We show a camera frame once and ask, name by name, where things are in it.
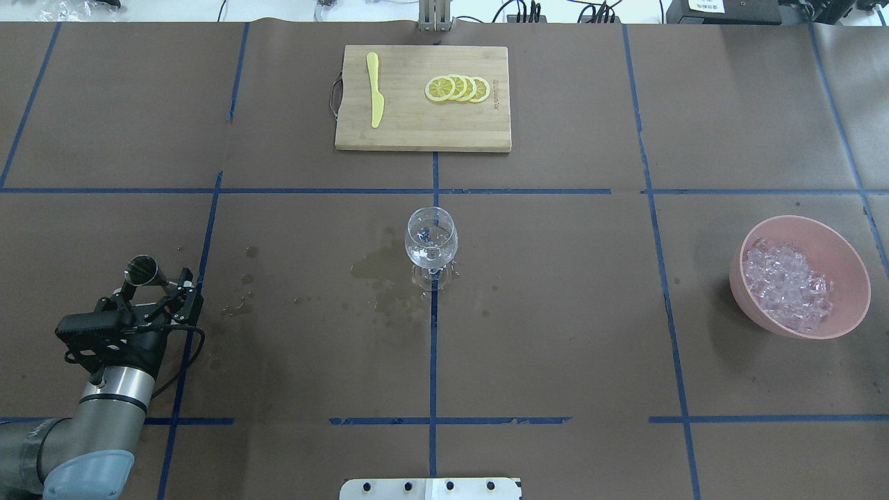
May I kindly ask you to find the yellow plastic knife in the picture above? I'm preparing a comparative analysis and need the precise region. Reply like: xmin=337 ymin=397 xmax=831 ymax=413
xmin=366 ymin=53 xmax=386 ymax=128

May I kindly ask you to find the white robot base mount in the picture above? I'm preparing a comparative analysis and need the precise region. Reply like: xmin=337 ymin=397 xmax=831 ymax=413
xmin=339 ymin=477 xmax=523 ymax=499

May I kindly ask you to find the pink bowl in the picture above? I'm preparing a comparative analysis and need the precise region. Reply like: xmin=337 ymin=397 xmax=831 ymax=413
xmin=728 ymin=215 xmax=871 ymax=340

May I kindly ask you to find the bamboo cutting board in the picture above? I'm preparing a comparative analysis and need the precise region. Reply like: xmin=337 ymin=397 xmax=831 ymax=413
xmin=335 ymin=44 xmax=513 ymax=154

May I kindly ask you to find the aluminium camera post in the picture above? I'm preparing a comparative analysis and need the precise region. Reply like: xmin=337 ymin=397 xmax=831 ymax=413
xmin=418 ymin=0 xmax=453 ymax=32

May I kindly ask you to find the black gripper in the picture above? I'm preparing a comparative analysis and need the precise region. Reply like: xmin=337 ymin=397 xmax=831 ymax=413
xmin=87 ymin=268 xmax=203 ymax=390

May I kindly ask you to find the clear wine glass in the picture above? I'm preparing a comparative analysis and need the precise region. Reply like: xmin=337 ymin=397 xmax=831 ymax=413
xmin=404 ymin=206 xmax=458 ymax=292

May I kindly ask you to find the steel double jigger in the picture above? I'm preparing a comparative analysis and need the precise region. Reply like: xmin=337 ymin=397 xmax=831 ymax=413
xmin=124 ymin=254 xmax=193 ymax=297

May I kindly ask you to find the black box with label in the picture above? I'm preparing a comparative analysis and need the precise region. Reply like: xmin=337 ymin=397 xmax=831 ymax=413
xmin=665 ymin=1 xmax=781 ymax=26

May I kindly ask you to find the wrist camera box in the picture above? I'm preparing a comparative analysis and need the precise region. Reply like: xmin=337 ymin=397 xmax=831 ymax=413
xmin=55 ymin=310 xmax=135 ymax=360

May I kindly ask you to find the lemon slice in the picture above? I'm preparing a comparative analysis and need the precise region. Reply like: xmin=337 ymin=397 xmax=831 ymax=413
xmin=424 ymin=76 xmax=457 ymax=102
xmin=455 ymin=75 xmax=476 ymax=102
xmin=447 ymin=75 xmax=467 ymax=101
xmin=467 ymin=76 xmax=491 ymax=103

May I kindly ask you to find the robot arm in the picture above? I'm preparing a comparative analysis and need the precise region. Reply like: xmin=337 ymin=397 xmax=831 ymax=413
xmin=2 ymin=254 xmax=204 ymax=499

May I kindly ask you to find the pile of ice cubes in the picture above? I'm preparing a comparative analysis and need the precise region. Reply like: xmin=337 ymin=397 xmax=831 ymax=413
xmin=742 ymin=238 xmax=835 ymax=333

